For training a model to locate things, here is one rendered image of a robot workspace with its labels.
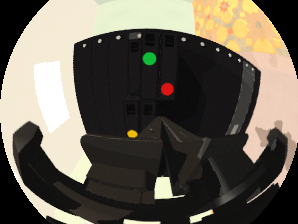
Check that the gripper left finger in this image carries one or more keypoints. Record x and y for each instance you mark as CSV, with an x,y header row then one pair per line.
x,y
142,153

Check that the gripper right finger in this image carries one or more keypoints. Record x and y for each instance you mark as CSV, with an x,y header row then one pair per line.
x,y
186,153

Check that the black server rack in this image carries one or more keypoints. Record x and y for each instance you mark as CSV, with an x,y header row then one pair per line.
x,y
216,88

